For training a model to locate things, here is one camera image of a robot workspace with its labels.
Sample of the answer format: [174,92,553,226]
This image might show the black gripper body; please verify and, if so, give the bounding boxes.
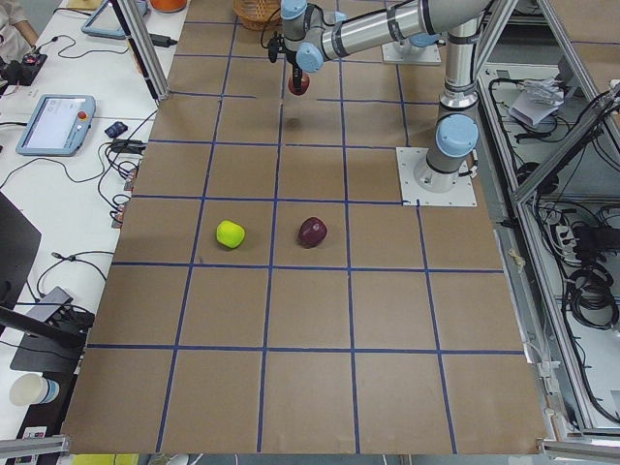
[267,32,303,76]

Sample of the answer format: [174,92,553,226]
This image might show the red yellow apple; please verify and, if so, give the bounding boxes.
[288,73,310,96]

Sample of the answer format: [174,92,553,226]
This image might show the dark red apple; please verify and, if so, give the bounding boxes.
[297,217,328,248]

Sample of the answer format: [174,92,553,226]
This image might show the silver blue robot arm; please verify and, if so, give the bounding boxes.
[263,0,486,194]

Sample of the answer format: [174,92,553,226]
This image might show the wicker basket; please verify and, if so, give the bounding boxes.
[232,0,281,31]

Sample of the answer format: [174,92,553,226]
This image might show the orange bucket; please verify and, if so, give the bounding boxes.
[150,0,188,14]

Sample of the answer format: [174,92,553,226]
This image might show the black power adapter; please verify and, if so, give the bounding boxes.
[149,33,178,48]

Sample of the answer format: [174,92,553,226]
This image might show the blue teach pendant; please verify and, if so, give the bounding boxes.
[15,94,96,157]
[81,1,149,40]

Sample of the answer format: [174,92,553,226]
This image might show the green apple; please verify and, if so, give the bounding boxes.
[215,220,246,249]

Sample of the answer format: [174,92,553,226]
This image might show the small dark blue device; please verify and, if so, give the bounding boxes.
[105,121,128,139]

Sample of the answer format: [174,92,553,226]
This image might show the black joystick controller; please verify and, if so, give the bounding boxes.
[16,52,47,86]

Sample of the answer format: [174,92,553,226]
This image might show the black monitor stand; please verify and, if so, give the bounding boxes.
[1,196,94,374]

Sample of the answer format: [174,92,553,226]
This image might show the white paper cup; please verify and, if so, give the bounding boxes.
[9,373,60,407]

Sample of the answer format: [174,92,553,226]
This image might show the aluminium frame post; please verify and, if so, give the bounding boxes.
[111,0,170,102]

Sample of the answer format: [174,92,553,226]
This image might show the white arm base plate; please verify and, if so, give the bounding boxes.
[395,147,477,207]

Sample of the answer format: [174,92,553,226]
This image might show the coiled black cables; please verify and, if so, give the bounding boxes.
[564,265,616,331]

